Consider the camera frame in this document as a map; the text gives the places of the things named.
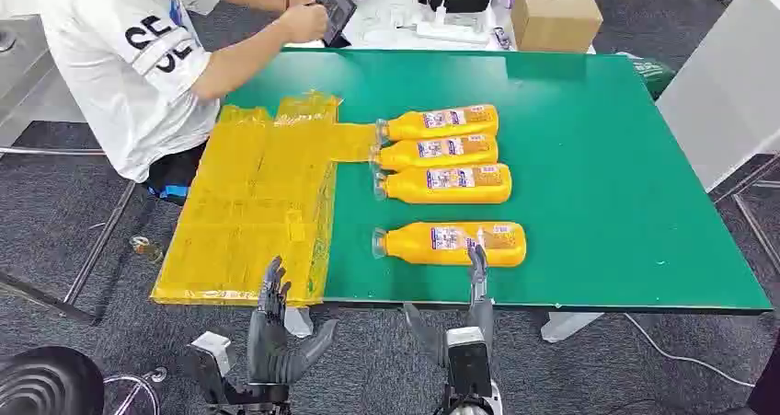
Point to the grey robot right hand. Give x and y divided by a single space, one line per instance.
480 311

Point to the person's right hand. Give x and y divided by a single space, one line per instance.
305 23

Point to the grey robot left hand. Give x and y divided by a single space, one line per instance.
268 351

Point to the black tablet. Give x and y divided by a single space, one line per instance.
335 4

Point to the orange drink bottle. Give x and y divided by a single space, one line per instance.
408 190
408 129
402 155
411 246

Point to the white table leg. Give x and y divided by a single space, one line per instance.
298 322
567 326

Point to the chrome stool base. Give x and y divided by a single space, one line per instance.
137 391

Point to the white power strip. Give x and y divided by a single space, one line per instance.
451 32

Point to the yellow plastic sheet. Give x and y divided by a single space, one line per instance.
256 205

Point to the small clear floor bottle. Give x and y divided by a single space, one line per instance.
146 249

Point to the green table mat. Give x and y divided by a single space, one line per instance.
597 174

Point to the person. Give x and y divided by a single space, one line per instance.
122 71

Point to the small dark desk gadget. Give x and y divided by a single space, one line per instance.
501 37

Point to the black round stool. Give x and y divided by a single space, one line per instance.
49 382

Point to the brown cardboard box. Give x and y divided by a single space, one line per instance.
556 16

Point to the green bin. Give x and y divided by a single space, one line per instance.
653 74

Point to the white side table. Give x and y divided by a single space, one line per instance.
725 89

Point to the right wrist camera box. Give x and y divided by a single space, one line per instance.
468 360

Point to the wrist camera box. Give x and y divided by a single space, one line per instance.
468 360
210 346

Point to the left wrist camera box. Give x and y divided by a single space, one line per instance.
210 346

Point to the metal bench frame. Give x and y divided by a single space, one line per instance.
91 247

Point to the metal table frame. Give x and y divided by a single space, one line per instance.
752 211

